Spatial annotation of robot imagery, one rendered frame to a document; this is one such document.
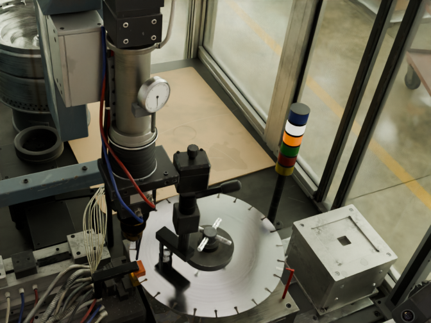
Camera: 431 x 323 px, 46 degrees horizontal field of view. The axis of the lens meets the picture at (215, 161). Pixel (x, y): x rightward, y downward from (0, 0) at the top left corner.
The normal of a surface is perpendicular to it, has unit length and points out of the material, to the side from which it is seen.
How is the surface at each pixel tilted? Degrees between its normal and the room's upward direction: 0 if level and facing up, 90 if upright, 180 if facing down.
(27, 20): 90
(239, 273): 0
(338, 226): 0
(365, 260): 0
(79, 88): 90
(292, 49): 90
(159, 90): 90
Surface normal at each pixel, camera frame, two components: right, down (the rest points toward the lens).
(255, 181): 0.11, -0.73
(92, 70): 0.42, 0.64
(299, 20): -0.90, 0.22
